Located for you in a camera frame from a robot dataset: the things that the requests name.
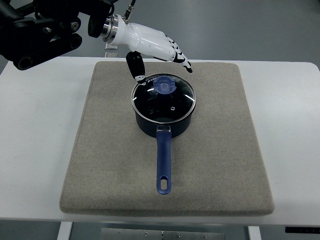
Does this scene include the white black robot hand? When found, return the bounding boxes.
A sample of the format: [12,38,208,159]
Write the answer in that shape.
[106,14,192,85]

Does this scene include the glass pot lid blue knob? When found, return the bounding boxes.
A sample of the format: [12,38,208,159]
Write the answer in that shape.
[131,73,196,124]

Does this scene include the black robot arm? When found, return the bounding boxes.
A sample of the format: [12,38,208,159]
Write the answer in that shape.
[0,0,115,71]

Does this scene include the lower metal floor plate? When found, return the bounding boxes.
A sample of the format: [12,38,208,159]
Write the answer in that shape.
[104,51,118,58]

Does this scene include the dark blue saucepan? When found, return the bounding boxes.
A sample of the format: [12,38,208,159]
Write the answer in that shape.
[135,111,192,195]

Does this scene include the grey felt mat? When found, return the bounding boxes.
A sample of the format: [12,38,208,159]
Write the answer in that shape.
[59,61,274,217]

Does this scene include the white left table leg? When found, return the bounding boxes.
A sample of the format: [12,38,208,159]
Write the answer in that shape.
[57,221,73,240]

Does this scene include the white table leg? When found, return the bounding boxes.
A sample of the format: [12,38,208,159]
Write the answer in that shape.
[247,226,262,240]
[57,221,73,240]

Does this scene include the white right table leg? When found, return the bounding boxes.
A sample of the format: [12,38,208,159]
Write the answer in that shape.
[247,226,262,240]

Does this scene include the black table control panel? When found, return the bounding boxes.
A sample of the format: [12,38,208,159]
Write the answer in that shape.
[285,226,320,234]

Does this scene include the metal table base plate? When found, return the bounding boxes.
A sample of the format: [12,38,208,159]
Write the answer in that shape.
[99,228,226,240]

